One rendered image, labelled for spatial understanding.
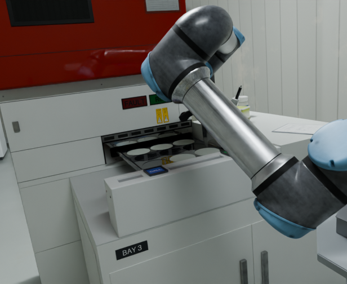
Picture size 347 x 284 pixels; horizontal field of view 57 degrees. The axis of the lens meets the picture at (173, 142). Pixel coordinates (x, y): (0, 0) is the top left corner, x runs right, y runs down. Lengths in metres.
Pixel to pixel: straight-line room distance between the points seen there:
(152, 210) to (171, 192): 0.07
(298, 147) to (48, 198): 1.02
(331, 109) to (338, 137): 2.24
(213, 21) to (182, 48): 0.09
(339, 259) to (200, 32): 0.57
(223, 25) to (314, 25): 2.50
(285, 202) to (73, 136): 0.99
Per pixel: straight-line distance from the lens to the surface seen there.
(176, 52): 0.74
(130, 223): 0.88
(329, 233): 0.88
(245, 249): 1.11
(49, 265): 1.61
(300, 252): 1.28
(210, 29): 0.75
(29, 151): 1.42
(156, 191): 0.87
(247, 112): 1.45
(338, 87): 2.83
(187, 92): 0.73
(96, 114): 1.42
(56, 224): 1.53
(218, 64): 1.15
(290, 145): 1.10
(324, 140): 0.67
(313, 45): 3.26
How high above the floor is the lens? 1.25
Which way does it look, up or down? 14 degrees down
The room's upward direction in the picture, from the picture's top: 6 degrees counter-clockwise
